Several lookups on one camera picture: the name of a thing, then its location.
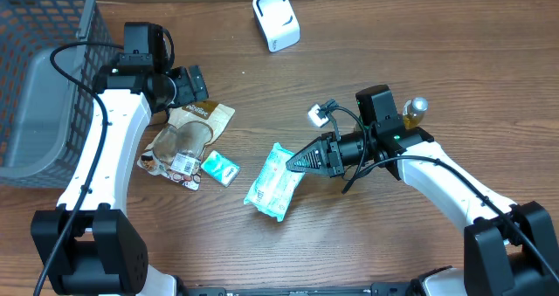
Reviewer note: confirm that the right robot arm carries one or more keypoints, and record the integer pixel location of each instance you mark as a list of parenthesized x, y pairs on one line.
[(509, 248)]

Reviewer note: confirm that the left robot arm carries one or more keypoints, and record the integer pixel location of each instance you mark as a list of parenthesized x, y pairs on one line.
[(87, 244)]

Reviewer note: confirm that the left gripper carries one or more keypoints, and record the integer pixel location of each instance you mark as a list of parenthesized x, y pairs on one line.
[(184, 93)]

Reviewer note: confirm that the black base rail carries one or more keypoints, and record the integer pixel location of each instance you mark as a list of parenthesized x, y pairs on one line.
[(305, 291)]

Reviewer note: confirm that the brown white snack bag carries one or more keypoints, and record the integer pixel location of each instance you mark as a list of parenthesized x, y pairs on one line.
[(177, 151)]

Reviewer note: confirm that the teal white tissue packet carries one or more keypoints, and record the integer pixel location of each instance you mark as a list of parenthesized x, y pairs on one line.
[(220, 168)]

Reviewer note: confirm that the yellow dish soap bottle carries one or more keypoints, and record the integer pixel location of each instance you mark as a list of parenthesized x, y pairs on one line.
[(414, 111)]

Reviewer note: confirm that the teal tissue pack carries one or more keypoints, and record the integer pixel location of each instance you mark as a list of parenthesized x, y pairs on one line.
[(272, 191)]

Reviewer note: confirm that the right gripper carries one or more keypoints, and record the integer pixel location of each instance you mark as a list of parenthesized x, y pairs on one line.
[(334, 159)]

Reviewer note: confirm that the white barcode scanner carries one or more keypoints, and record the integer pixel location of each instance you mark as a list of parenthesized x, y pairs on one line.
[(277, 23)]

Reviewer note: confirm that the grey plastic shopping basket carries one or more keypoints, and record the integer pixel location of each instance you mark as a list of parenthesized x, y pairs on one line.
[(44, 117)]

